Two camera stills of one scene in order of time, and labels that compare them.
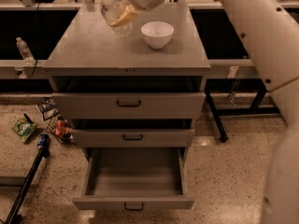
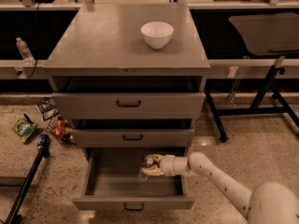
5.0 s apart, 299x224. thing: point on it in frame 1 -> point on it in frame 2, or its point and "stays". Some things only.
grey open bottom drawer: x=129 y=178 stays
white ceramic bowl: x=158 y=35 stays
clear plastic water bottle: x=112 y=3 -> x=148 y=160
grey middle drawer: x=134 y=137 stays
